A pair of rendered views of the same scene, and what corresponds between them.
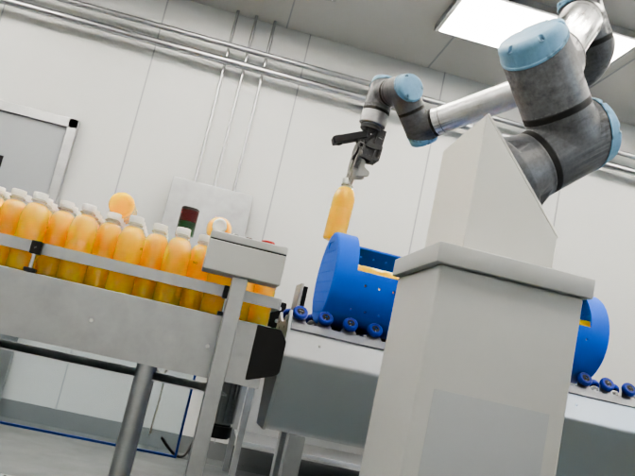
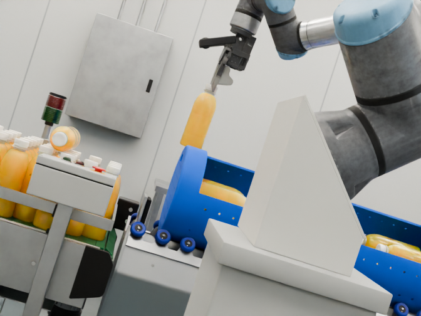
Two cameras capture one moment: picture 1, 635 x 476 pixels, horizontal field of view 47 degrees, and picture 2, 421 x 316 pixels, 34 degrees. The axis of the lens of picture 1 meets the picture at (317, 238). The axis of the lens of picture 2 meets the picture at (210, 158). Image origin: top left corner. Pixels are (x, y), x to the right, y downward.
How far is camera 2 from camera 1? 0.50 m
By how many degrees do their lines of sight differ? 11
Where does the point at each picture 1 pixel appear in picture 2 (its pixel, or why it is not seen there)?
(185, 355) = (11, 270)
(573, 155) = (399, 143)
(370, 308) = not seen: hidden behind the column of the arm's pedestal
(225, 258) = (49, 185)
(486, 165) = (294, 153)
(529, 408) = not seen: outside the picture
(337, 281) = (176, 203)
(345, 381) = (175, 300)
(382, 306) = not seen: hidden behind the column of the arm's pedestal
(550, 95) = (379, 78)
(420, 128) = (287, 42)
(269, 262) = (94, 192)
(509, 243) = (308, 241)
